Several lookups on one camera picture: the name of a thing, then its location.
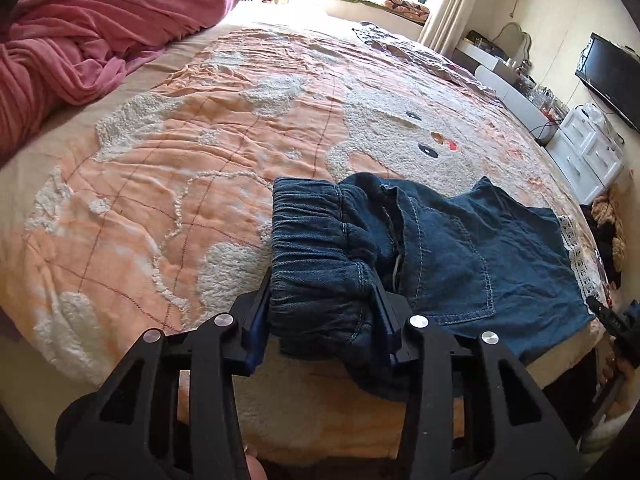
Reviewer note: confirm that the left hand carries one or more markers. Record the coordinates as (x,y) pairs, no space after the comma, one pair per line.
(254,467)

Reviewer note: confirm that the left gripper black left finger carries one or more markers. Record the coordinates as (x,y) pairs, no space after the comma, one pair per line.
(167,411)

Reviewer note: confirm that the black wall television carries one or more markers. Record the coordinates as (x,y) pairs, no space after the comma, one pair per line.
(612,73)

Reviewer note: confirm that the white drawer cabinet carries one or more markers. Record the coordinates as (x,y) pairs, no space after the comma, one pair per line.
(588,152)

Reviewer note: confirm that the pink crumpled duvet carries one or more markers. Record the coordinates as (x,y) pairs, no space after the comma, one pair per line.
(74,52)

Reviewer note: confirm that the cream curtain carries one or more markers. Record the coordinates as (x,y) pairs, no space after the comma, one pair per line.
(443,28)

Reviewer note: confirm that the white dressing table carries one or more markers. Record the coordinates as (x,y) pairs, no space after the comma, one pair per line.
(495,63)

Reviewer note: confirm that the right hand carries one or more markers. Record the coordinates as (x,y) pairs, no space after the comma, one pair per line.
(620,389)

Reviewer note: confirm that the peach cartoon bedspread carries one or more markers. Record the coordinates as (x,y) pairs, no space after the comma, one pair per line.
(152,206)

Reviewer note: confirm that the patterned cushion on windowsill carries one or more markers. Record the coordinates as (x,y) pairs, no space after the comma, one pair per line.
(412,11)

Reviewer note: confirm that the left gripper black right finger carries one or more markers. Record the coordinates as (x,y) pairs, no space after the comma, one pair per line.
(472,410)

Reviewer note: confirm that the blue denim lace-trimmed pants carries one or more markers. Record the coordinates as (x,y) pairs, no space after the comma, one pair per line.
(473,262)

